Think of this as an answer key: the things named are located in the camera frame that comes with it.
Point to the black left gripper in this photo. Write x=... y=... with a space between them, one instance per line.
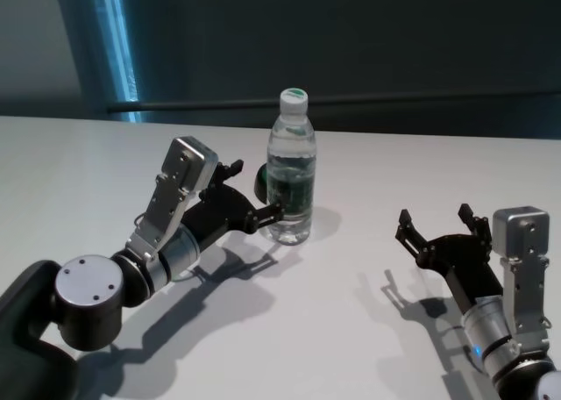
x=223 y=211

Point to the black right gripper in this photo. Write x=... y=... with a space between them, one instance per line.
x=464 y=259

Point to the clear water bottle green label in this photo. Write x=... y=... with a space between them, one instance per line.
x=291 y=189

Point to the grey handrail bar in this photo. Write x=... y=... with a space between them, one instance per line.
x=197 y=106

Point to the narrow glass window strip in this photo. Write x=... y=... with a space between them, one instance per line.
x=116 y=44

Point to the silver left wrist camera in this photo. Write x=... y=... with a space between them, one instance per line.
x=188 y=163

